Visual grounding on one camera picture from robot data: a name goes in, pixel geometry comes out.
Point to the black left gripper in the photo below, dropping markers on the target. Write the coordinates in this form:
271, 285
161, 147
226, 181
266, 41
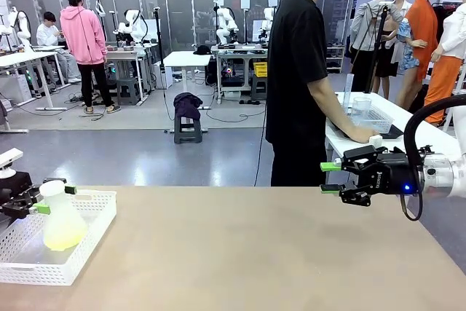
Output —
14, 185

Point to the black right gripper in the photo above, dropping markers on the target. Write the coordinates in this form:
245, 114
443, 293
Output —
393, 174

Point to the translucent plastic conical flask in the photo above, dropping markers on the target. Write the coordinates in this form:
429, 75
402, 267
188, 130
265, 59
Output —
63, 227

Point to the white perforated basket with label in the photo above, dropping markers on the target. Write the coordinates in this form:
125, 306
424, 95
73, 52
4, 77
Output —
378, 118

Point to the clear plastic measuring beaker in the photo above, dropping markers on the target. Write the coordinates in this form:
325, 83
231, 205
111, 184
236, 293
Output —
361, 109

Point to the clear plastic graduated cylinder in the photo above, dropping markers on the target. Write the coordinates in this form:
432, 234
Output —
348, 92

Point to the person's right forearm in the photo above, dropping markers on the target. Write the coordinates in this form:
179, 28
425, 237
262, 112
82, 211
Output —
333, 110

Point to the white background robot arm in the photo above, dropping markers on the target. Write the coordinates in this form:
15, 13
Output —
225, 25
268, 23
133, 27

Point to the person's right hand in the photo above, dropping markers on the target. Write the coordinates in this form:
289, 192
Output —
362, 135

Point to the white perforated plastic basket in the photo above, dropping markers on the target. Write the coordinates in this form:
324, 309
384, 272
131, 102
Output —
87, 223

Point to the wooden shoe rack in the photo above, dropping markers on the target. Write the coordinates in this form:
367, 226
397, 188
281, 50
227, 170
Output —
335, 59

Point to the person in black t-shirt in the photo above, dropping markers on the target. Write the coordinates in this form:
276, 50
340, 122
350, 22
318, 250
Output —
295, 70

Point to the grey step stool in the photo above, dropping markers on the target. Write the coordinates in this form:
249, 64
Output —
128, 89

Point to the figure in blue floral dress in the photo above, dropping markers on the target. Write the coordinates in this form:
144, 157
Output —
409, 56

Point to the yellow plastic crate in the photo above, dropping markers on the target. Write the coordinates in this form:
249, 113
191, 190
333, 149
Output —
260, 68

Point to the long white desk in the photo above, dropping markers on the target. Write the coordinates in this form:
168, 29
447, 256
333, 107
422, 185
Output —
22, 58

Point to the mannequin in grey shirt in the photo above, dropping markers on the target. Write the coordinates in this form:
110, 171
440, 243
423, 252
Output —
367, 23

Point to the dark clothes pile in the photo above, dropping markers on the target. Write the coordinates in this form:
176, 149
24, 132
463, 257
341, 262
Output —
187, 105

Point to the person in pink hoodie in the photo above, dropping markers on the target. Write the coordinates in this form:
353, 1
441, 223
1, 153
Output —
85, 38

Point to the seated person in white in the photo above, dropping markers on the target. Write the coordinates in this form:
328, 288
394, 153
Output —
47, 34

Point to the mannequin in orange shirt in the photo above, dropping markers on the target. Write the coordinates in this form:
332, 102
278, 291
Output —
424, 30

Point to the robot workbench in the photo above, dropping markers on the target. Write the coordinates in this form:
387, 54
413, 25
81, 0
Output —
236, 56

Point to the black light stand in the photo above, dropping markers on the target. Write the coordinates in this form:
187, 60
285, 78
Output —
158, 45

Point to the small white table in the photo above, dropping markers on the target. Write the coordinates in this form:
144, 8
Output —
187, 59

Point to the black cap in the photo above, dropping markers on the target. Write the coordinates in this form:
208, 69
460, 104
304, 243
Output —
202, 50

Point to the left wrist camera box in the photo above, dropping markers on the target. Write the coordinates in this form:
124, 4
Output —
9, 160

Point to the black camera tripod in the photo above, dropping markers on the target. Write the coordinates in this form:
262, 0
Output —
376, 38

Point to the metal frame workbench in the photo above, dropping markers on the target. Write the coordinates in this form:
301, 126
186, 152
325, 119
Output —
125, 56

